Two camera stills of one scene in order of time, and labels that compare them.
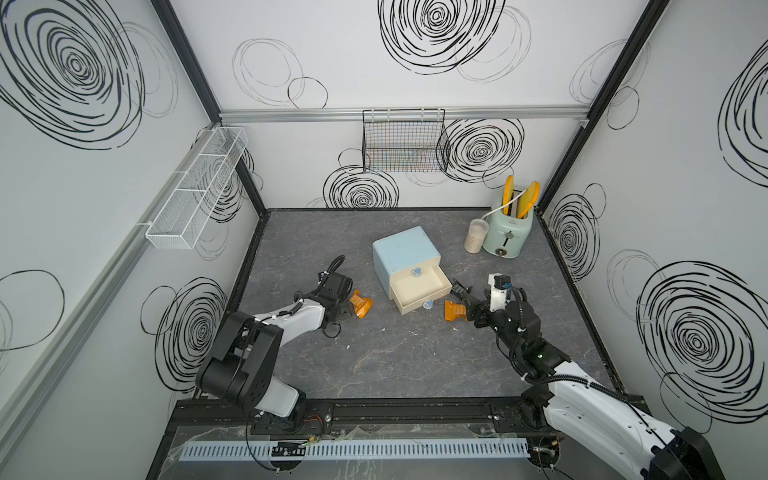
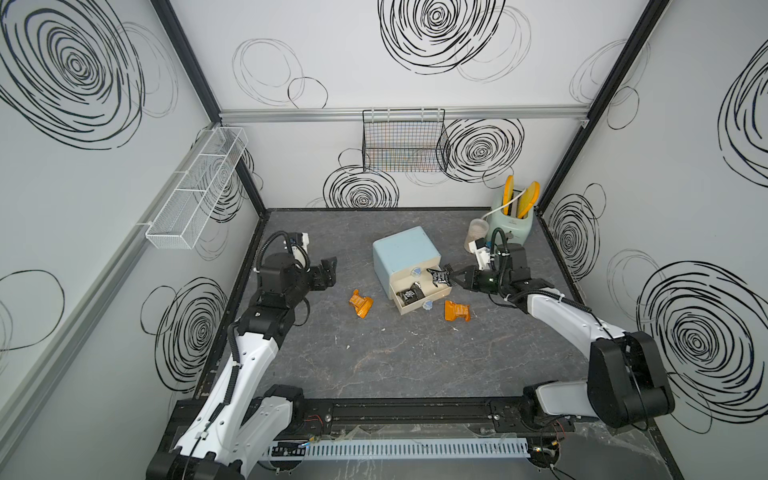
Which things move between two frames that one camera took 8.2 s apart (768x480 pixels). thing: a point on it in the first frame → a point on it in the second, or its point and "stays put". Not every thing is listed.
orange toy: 453,311 stays put
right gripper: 481,307 → 470,277
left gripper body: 344,308 → 316,282
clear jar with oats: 476,234 stays put
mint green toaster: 506,235 stays put
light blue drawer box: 407,267 stays put
